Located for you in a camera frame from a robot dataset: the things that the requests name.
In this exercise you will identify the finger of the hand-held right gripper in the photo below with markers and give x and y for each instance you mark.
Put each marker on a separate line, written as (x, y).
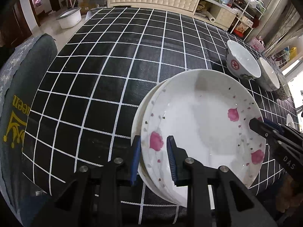
(274, 127)
(259, 127)

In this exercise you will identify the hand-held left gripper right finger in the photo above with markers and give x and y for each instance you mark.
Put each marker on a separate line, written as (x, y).
(171, 158)

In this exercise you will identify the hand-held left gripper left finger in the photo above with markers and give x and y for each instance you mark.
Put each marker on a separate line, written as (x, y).
(135, 160)

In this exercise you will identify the plain white plate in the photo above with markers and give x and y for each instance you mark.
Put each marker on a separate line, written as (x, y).
(136, 123)

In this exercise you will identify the pink flower white plate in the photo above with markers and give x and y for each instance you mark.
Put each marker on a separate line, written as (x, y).
(203, 113)

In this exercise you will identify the red emblem white bowl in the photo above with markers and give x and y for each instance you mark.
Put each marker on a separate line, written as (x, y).
(239, 59)

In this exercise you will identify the dark patterned bowl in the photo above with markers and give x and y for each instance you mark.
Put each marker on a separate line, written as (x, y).
(284, 89)

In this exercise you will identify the plain white bowl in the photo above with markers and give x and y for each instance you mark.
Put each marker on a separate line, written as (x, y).
(268, 74)

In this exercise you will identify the pink bag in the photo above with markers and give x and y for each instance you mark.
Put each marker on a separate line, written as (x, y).
(257, 45)

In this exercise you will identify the black white checked tablecloth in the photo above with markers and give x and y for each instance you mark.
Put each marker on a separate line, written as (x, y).
(106, 63)

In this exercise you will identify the white metal shelf rack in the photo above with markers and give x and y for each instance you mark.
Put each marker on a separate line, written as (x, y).
(248, 7)

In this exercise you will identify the white paper roll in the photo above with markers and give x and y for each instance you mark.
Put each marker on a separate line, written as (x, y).
(210, 16)

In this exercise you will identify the grey cushion with yellow print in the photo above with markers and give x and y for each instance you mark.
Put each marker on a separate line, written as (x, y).
(23, 75)

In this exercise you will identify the white plastic basin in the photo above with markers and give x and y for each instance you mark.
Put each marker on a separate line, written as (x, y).
(69, 19)

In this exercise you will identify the cardboard box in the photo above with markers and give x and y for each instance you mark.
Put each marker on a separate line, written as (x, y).
(86, 2)

